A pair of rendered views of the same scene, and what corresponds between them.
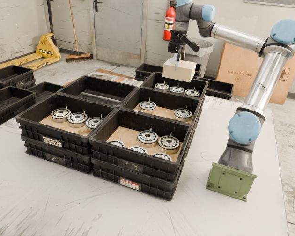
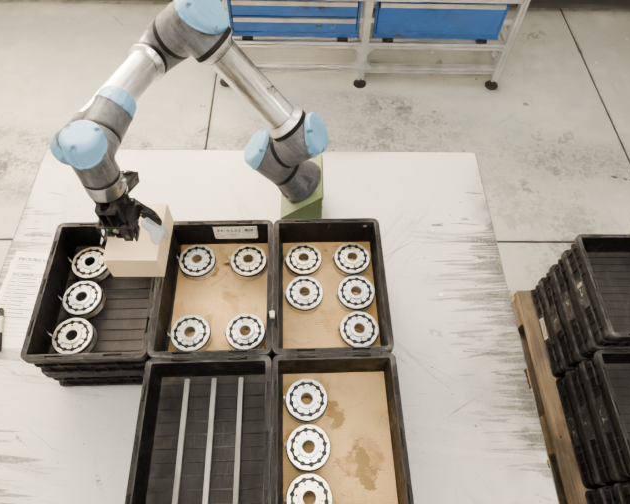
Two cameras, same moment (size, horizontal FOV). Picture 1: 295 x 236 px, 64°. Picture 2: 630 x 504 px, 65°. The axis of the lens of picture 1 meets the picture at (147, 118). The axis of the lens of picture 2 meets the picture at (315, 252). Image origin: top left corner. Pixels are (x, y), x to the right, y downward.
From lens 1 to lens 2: 1.38 m
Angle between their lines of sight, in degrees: 73
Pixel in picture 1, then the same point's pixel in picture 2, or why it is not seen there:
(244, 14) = not seen: outside the picture
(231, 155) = (306, 175)
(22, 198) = (471, 452)
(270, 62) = (243, 59)
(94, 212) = (431, 339)
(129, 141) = (320, 323)
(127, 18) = not seen: outside the picture
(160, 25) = not seen: outside the picture
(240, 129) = (321, 137)
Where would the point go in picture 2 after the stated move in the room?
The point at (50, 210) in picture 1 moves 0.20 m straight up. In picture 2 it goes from (461, 396) to (484, 374)
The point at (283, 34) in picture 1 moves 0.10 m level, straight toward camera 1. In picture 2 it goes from (219, 17) to (261, 22)
